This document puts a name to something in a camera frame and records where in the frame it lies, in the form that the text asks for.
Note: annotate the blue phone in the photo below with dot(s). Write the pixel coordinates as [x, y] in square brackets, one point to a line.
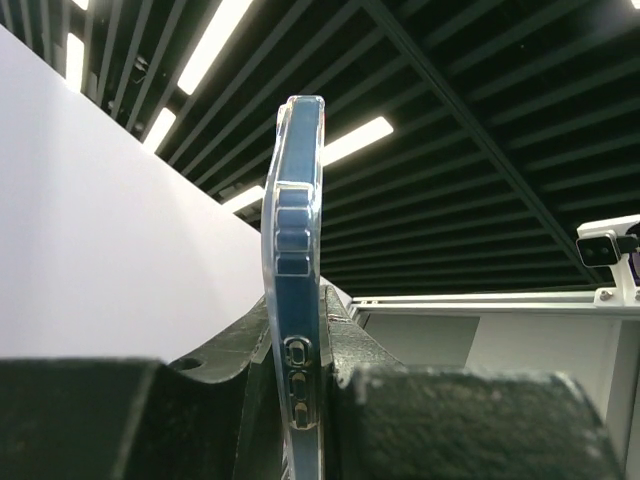
[290, 248]

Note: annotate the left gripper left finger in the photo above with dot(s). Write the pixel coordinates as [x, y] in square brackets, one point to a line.
[211, 414]

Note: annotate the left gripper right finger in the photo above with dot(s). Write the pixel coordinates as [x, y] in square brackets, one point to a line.
[386, 420]

